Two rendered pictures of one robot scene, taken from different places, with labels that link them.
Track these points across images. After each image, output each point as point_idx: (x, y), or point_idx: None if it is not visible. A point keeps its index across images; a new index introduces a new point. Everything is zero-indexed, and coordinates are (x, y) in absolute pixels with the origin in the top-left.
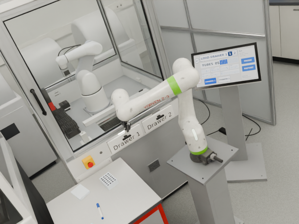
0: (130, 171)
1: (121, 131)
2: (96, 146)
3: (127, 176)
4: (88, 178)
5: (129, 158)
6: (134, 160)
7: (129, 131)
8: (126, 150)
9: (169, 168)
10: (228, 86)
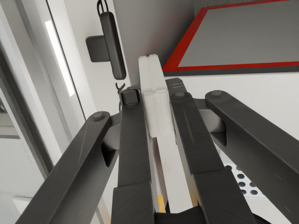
0: (273, 87)
1: (58, 68)
2: (107, 212)
3: (296, 109)
4: (172, 196)
5: (142, 28)
6: (146, 6)
7: (160, 65)
8: (124, 38)
9: None
10: None
